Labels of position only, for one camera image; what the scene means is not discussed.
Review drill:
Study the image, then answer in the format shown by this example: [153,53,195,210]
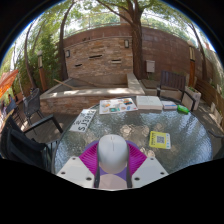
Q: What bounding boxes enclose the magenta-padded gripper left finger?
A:
[56,141,101,189]

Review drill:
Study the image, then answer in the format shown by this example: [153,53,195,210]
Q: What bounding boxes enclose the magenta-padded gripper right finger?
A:
[125,141,169,189]

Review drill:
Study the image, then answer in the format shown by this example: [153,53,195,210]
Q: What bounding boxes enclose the white computer mouse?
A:
[97,134,129,174]

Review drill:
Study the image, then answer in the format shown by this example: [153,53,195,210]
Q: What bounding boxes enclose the purple paw-shaped mouse pad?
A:
[85,139,140,190]

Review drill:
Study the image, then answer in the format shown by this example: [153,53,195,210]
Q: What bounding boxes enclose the yellow code card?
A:
[148,130,172,150]

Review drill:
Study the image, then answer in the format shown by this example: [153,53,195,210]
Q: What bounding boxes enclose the white number plate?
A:
[69,108,98,133]

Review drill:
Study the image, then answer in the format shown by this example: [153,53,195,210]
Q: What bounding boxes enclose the black slatted metal chair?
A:
[0,114,64,173]

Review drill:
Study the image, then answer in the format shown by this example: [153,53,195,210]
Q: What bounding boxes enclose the white and blue box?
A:
[161,100,178,111]

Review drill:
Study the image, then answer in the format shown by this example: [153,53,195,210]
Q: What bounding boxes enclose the white flat box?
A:
[135,95,164,111]

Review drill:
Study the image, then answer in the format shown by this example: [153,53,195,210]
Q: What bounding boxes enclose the green wipes pack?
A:
[176,104,190,115]

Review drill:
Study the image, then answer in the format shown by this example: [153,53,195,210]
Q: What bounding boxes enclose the colourful printed brochure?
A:
[98,97,139,115]

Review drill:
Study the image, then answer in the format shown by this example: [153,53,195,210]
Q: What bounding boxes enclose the raised stone basin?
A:
[39,72,146,116]

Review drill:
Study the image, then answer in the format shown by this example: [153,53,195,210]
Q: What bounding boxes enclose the black mesh metal chair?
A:
[22,88,46,126]

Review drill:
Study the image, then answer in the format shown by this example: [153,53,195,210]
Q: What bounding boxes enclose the white planter box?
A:
[186,85,203,111]

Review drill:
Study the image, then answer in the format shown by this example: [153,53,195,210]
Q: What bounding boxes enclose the wooden stick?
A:
[53,78,76,90]

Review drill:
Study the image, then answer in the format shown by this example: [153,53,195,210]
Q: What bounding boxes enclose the orange parasol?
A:
[0,69,19,99]

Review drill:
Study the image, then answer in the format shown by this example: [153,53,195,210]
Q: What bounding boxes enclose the thin tree trunk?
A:
[58,0,78,81]

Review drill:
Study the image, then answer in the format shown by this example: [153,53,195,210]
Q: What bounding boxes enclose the thick tree trunk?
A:
[128,0,149,81]

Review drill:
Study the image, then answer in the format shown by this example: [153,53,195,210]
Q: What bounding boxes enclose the wooden lamp post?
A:
[188,41,198,88]
[36,49,49,93]

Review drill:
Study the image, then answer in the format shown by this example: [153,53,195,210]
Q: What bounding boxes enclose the grey wall utility box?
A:
[145,59,156,73]

